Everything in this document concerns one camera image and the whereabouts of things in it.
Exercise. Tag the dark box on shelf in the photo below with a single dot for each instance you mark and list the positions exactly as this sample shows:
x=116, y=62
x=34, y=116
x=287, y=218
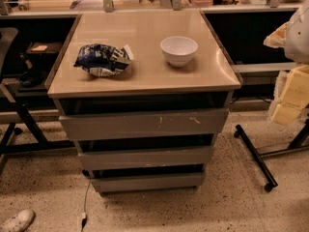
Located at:
x=43, y=51

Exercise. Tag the grey bottom drawer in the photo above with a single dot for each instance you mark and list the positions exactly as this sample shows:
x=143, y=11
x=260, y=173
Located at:
x=165, y=181

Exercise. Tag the black wheeled stand base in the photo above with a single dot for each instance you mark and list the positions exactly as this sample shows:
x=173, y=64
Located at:
x=299, y=143

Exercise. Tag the grey top drawer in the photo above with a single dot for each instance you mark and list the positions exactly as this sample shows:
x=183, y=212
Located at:
x=144, y=124

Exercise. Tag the grey drawer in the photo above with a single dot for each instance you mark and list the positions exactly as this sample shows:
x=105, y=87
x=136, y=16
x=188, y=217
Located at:
x=146, y=158
x=165, y=181
x=144, y=124

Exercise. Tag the white shoe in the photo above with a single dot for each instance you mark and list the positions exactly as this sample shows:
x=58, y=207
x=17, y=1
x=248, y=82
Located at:
x=19, y=222

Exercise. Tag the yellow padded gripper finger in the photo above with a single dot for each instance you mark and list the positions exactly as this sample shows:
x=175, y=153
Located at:
x=291, y=95
x=277, y=38

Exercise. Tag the grey middle drawer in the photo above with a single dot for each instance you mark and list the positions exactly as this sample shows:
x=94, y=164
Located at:
x=146, y=158

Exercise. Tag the blue crumpled chip bag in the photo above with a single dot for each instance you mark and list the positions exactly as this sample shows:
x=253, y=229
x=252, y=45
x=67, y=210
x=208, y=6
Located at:
x=103, y=60

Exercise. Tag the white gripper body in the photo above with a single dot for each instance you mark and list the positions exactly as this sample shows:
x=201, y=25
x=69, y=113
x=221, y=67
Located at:
x=298, y=39

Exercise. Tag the white ceramic bowl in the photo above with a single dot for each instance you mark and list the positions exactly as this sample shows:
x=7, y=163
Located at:
x=178, y=50

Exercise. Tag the grey drawer cabinet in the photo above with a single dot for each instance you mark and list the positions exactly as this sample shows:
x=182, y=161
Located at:
x=149, y=83

